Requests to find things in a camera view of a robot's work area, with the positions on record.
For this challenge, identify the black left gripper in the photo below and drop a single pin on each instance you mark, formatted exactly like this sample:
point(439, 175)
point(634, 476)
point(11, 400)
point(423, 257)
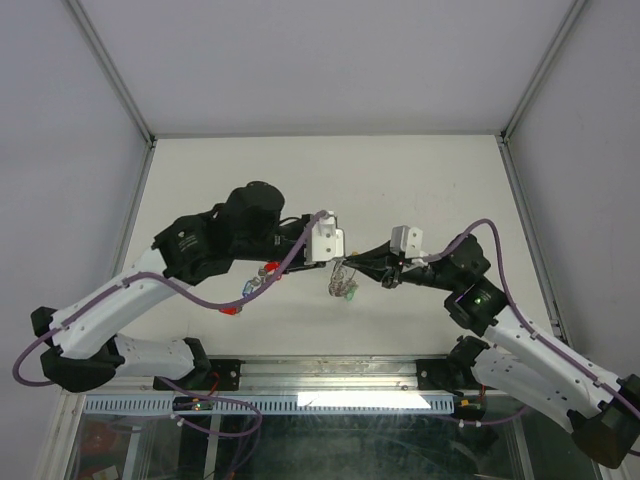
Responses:
point(304, 267)

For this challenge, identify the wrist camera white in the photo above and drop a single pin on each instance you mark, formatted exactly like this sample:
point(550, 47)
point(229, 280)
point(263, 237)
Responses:
point(406, 242)
point(326, 240)

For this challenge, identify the red solid key tag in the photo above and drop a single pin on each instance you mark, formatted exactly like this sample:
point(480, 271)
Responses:
point(271, 267)

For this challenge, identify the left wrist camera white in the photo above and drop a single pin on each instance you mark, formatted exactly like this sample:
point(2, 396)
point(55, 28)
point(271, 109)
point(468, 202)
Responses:
point(326, 240)

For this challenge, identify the aluminium mounting rail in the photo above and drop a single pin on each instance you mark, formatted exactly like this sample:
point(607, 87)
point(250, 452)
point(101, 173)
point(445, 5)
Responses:
point(280, 374)

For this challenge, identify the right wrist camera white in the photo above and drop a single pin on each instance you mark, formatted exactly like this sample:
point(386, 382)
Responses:
point(406, 242)

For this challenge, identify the right aluminium frame post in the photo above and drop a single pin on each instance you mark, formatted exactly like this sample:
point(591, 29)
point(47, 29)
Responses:
point(543, 69)

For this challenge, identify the left aluminium frame post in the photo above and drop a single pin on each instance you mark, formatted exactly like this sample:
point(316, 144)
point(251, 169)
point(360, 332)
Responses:
point(92, 38)

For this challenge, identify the aluminium frame post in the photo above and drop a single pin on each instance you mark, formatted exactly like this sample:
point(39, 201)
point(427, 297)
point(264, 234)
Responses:
point(92, 38)
point(543, 69)

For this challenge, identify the grey slotted cable duct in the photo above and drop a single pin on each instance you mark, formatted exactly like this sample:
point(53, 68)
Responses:
point(305, 403)

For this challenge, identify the large grey keyring yellow handle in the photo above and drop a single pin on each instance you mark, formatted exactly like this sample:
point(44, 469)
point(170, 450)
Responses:
point(341, 280)

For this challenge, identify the blue key tag with key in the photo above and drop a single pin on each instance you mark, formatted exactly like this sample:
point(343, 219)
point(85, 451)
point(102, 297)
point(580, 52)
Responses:
point(250, 286)

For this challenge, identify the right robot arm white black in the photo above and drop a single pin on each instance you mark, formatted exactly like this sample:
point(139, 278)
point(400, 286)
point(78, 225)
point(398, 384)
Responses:
point(505, 350)

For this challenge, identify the green key tag right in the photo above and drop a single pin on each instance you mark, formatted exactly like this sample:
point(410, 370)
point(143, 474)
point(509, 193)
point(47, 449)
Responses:
point(351, 294)

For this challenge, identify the red key tag with key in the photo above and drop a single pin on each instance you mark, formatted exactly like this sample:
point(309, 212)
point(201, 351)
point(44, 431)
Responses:
point(231, 311)

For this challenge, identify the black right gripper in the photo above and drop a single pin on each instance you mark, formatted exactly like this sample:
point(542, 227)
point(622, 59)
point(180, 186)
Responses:
point(380, 264)

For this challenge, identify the silver key pair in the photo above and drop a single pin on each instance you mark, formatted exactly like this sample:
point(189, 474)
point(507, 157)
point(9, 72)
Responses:
point(260, 278)

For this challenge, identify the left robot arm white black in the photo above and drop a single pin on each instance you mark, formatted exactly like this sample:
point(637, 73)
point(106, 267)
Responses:
point(86, 347)

